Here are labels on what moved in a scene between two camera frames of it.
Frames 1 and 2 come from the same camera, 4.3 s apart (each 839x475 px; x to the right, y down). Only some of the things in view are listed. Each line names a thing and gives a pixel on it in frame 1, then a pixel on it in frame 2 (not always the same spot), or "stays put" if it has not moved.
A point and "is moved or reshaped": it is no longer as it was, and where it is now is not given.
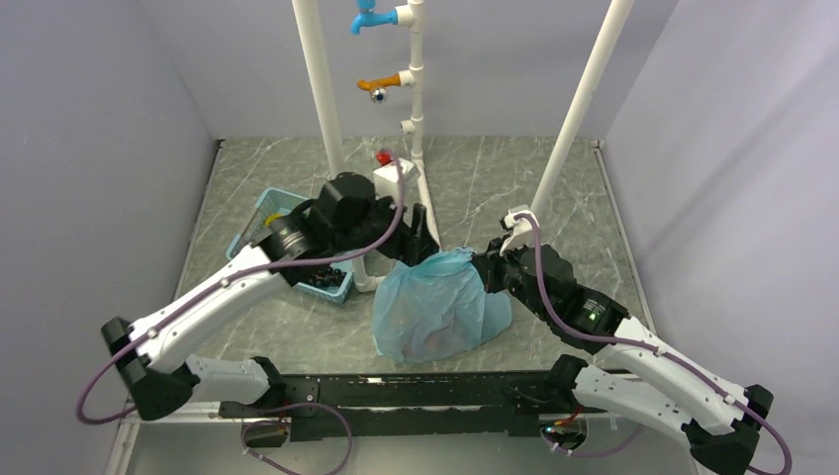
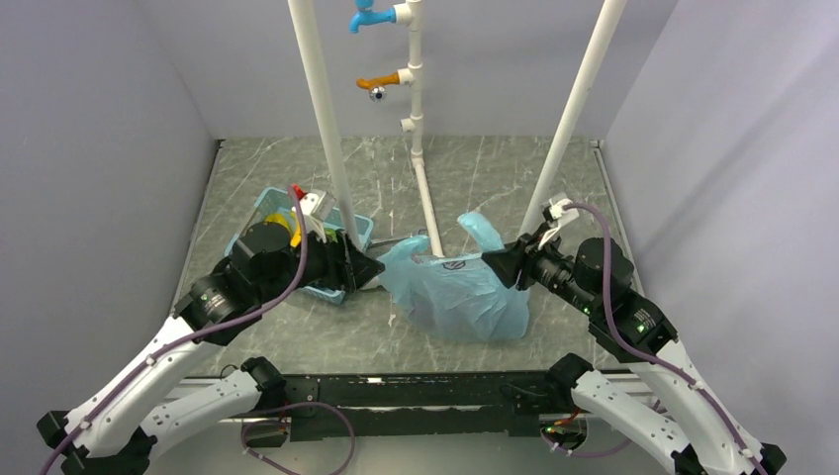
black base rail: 354,407 stays put
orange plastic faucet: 378,86 stays put
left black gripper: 413,244 to 345,265
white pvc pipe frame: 412,15 stays put
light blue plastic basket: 268,203 stays put
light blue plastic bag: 436,308 is moved or reshaped
